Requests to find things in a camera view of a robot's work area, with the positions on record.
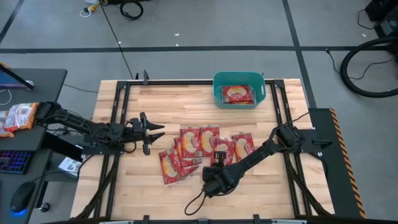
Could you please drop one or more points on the black equipment case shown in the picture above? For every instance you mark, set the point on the black equipment case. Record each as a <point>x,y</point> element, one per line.
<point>127,1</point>

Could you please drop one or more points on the computer monitor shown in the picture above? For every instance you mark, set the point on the computer monitor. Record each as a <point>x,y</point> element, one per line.
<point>9,81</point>

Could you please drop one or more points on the black panel hazard striped edge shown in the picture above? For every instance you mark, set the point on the black panel hazard striped edge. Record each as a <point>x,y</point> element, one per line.
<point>329,186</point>

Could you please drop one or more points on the black desk caster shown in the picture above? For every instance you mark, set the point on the black desk caster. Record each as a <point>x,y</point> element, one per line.
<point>45,207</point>

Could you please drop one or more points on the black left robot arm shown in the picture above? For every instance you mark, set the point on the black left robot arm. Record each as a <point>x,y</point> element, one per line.
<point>77,123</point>

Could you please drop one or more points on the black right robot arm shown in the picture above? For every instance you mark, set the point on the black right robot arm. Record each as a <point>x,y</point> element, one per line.
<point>258,152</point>

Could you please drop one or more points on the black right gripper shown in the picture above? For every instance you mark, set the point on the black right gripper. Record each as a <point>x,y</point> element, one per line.
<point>217,180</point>

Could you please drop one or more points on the black equipment stand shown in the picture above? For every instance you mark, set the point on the black equipment stand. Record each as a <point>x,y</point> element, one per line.
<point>385,12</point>

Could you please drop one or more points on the backlit black keyboard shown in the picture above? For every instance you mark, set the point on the backlit black keyboard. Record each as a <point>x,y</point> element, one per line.
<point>14,161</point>

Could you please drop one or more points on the teal plastic basket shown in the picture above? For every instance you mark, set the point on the teal plastic basket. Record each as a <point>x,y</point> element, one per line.
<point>239,76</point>

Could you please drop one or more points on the orange white popcorn pack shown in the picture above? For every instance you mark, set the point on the orange white popcorn pack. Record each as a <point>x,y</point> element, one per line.
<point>20,116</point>
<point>3,124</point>

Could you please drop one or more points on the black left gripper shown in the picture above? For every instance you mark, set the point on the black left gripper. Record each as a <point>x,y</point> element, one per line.
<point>138,130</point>

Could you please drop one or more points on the black computer mouse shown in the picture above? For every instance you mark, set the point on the black computer mouse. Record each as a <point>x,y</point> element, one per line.
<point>22,196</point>

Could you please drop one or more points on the black desk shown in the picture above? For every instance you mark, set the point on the black desk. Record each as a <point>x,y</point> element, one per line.
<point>46,81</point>

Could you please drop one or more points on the black metal table frame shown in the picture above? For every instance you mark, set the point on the black metal table frame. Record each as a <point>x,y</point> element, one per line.
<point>186,82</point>

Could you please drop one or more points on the small white printed box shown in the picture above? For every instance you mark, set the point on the small white printed box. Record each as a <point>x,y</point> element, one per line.
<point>70,166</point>

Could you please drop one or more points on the grey metal bracket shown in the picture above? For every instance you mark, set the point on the grey metal bracket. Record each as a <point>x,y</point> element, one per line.
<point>116,222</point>
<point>289,221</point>

